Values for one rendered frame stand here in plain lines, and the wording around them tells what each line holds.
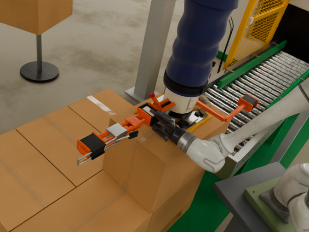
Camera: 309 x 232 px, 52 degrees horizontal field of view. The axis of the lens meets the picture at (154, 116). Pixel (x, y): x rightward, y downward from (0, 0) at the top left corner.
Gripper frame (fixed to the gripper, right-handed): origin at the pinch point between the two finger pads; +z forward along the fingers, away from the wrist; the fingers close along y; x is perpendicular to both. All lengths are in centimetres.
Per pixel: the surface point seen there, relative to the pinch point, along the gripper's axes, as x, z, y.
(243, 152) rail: 76, -34, 47
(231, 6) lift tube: 23, -11, -54
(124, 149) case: -5.5, 5.5, 24.7
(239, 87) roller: 158, 11, 52
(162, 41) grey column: 137, 93, 40
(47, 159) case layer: -25, 45, 54
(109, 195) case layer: -15, 2, 53
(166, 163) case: -6.0, -19.8, 12.6
